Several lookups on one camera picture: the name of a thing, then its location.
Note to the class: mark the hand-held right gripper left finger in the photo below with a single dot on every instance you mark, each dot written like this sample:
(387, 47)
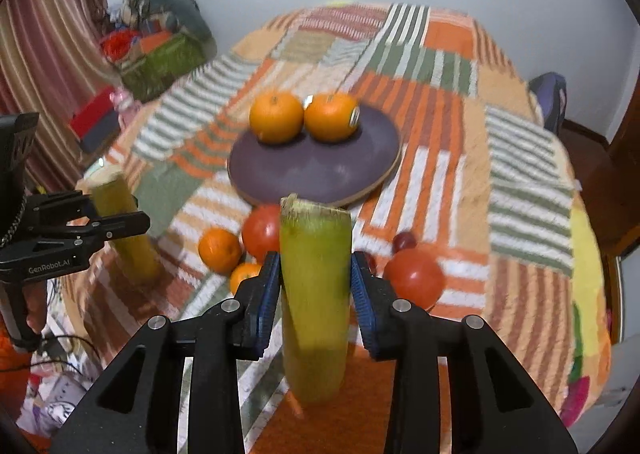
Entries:
(267, 294)

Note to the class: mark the red and blue box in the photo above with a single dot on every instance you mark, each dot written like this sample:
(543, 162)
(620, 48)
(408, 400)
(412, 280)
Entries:
(92, 112)

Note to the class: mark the green sugarcane piece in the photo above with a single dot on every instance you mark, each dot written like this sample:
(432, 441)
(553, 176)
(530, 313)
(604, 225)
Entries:
(132, 254)
(315, 284)

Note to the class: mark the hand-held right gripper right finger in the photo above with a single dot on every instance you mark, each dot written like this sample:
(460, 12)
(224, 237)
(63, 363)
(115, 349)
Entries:
(361, 294)

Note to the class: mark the striped red curtain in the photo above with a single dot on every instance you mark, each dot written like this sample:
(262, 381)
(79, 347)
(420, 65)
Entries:
(45, 34)

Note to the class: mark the green cloth bag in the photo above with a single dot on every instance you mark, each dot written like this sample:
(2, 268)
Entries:
(165, 62)

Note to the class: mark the small dark red plum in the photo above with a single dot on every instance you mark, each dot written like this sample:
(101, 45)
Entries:
(403, 241)

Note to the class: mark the small orange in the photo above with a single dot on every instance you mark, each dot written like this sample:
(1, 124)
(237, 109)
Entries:
(219, 250)
(244, 276)

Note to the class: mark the red tomato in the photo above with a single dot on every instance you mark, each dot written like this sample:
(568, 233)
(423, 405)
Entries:
(261, 233)
(414, 279)

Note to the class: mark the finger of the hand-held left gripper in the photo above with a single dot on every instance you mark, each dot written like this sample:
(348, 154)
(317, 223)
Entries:
(60, 206)
(120, 225)

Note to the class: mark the striped patchwork blanket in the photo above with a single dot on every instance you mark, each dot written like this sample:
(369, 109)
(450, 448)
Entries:
(525, 234)

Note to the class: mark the pink bottle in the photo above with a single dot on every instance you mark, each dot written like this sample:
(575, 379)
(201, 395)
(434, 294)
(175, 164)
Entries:
(125, 104)

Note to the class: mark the dark purple round plate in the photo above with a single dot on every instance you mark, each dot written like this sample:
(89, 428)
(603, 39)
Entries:
(320, 164)

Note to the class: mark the large orange with sticker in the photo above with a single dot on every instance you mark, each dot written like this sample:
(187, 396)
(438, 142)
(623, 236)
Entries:
(330, 118)

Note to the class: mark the brown wooden furniture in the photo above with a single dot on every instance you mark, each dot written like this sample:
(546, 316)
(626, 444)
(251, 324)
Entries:
(610, 194)

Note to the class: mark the printed white cloth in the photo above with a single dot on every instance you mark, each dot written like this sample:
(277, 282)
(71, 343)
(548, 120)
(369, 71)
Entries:
(60, 399)

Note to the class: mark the blue bag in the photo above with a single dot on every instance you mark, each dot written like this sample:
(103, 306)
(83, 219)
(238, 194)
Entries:
(550, 99)

